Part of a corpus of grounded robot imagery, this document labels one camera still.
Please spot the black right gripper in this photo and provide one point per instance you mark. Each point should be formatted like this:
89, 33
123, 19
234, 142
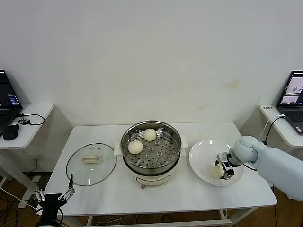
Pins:
225, 157

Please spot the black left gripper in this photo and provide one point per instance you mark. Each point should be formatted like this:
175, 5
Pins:
50, 203

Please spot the white steamed baozi bun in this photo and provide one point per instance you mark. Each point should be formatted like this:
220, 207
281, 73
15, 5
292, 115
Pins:
135, 147
149, 134
216, 172

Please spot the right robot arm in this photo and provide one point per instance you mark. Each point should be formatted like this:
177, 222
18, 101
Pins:
272, 160

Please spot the stainless steel steamer basket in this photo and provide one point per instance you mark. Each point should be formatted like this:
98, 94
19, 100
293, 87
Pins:
156, 156

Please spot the white round plate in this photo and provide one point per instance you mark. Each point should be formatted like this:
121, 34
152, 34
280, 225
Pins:
201, 163

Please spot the white floor power strip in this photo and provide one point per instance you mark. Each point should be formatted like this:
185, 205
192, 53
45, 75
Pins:
24, 203

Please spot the cream electric cooking pot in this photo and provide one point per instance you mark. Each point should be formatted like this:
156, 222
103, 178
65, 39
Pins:
151, 179

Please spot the white side table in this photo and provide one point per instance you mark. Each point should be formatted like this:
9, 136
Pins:
284, 134
35, 111

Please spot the black computer mouse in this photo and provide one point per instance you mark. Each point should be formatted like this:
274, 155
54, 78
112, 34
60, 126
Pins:
11, 132

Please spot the grey laptop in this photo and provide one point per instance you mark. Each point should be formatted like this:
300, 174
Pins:
292, 113

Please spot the black laptop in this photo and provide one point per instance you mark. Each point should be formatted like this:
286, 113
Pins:
7, 94

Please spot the white table frame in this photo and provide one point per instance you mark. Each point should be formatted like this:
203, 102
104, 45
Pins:
189, 223

